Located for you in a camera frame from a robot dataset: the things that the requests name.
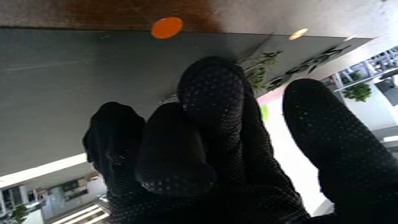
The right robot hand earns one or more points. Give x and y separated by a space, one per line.
237 186

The green potted plant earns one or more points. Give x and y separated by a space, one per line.
358 92

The green sprig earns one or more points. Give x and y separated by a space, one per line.
260 68

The dark mat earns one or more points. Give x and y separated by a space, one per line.
89 83

